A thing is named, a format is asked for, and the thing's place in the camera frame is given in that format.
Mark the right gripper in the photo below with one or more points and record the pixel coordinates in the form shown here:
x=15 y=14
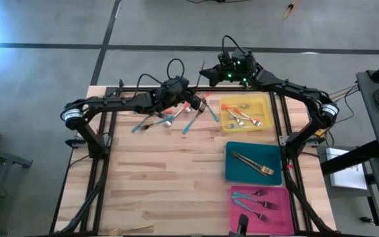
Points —
x=220 y=76

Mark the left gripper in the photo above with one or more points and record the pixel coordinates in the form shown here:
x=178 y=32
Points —
x=191 y=97

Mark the gold fork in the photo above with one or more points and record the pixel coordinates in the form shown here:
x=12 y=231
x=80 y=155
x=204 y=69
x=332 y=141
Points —
x=252 y=161
x=247 y=163
x=137 y=228

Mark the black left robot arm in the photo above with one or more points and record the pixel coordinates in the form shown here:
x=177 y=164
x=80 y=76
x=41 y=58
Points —
x=127 y=100

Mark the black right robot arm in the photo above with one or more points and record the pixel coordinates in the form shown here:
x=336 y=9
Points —
x=291 y=87

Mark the yellow plastic bin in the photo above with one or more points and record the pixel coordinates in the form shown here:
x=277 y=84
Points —
x=262 y=102

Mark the teal plastic bin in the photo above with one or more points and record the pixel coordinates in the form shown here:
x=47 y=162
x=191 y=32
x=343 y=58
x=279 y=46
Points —
x=242 y=174

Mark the red tag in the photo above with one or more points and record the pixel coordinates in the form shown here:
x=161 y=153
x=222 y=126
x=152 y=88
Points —
x=290 y=166

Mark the yellow tag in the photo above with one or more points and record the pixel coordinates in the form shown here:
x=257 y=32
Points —
x=320 y=132

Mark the pink plastic bin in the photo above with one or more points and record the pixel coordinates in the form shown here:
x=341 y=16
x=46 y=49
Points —
x=281 y=220

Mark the black metal beam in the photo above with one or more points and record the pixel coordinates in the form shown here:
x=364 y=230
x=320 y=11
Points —
x=350 y=158

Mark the white paper box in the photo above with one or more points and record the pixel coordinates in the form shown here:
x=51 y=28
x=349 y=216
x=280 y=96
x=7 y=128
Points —
x=347 y=171

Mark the small black object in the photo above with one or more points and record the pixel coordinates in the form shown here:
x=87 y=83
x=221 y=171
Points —
x=366 y=220

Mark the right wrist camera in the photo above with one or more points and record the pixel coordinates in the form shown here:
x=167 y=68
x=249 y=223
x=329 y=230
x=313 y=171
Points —
x=225 y=59

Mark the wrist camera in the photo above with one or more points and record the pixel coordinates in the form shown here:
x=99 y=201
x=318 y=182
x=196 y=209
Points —
x=178 y=84
x=225 y=59

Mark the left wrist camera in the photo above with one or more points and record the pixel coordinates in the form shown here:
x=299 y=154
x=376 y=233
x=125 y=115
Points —
x=178 y=84

